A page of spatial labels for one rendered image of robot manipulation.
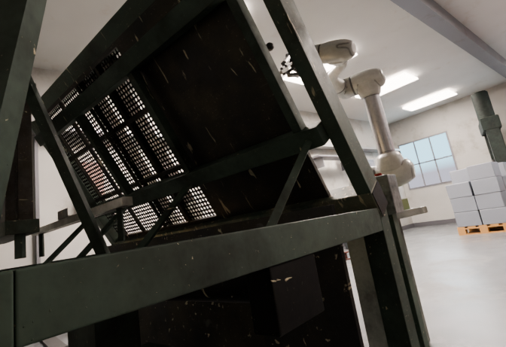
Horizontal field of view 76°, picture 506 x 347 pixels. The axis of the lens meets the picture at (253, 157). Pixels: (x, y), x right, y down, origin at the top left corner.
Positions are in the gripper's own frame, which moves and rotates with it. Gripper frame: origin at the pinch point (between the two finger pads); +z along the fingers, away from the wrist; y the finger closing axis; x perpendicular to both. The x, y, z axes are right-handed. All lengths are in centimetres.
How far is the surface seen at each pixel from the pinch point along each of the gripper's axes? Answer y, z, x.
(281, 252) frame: 36, 83, -23
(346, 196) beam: 57, 20, -12
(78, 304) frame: 13, 122, -23
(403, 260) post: 97, 14, -20
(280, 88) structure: 4.8, 25.6, -9.8
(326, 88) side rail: 12.8, 18.0, -22.9
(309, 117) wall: 141, -607, 313
